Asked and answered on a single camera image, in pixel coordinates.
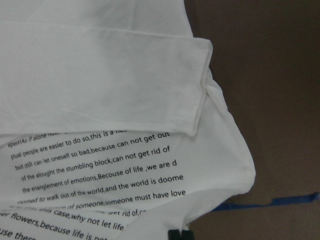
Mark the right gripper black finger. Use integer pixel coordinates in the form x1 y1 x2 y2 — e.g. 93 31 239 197
167 229 194 240

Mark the white long-sleeve printed shirt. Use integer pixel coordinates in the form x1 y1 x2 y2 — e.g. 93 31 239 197
0 0 256 240

